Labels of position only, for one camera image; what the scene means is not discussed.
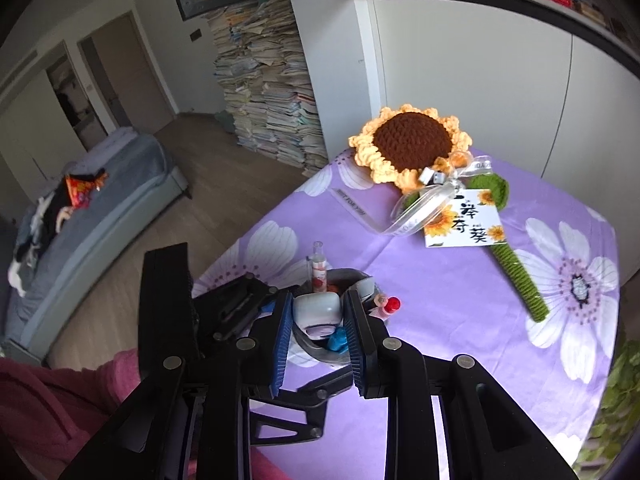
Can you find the wooden door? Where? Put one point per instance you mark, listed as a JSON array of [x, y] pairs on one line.
[[135, 70]]

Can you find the pink garment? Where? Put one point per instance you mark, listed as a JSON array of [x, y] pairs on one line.
[[267, 467]]

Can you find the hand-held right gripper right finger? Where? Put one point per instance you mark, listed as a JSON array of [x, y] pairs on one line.
[[357, 345]]

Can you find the tall pile of papers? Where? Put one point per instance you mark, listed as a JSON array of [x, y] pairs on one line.
[[270, 85]]

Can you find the grey blue bed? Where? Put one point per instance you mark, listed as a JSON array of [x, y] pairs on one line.
[[115, 200]]

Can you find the white cabinet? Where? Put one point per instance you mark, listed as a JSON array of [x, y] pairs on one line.
[[475, 70]]

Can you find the pink patterned pen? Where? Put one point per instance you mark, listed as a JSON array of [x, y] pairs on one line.
[[317, 270]]

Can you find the teal pen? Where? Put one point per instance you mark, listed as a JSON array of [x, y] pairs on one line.
[[337, 342]]

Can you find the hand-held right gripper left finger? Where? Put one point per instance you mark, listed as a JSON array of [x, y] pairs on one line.
[[282, 345]]

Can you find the black wall switch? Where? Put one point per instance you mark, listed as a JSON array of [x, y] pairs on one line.
[[195, 35]]

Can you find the green potted plant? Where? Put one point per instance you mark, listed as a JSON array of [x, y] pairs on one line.
[[615, 410]]

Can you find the small stack of books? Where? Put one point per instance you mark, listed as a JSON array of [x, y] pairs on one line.
[[590, 14]]

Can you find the red snack bag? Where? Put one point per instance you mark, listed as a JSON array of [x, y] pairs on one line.
[[82, 190]]

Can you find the person's left forearm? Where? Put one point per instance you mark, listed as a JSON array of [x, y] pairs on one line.
[[60, 410]]

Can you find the clear printed ribbon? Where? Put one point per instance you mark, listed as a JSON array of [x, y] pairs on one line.
[[425, 205]]

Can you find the purple floral tablecloth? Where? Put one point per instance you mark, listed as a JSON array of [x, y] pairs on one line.
[[450, 300]]

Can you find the pile of clothes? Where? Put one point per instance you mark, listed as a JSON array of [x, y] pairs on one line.
[[45, 230]]

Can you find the grey white pen holder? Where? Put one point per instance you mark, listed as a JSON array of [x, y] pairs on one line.
[[365, 287]]

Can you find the crochet sunflower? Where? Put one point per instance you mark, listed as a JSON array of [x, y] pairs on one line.
[[410, 135]]

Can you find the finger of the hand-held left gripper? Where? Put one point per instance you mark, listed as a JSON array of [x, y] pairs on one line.
[[235, 305], [320, 385]]

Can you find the white sunflower card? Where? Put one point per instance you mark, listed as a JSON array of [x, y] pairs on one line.
[[465, 220]]

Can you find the white utility knife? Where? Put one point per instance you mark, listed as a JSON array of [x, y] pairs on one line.
[[317, 310]]

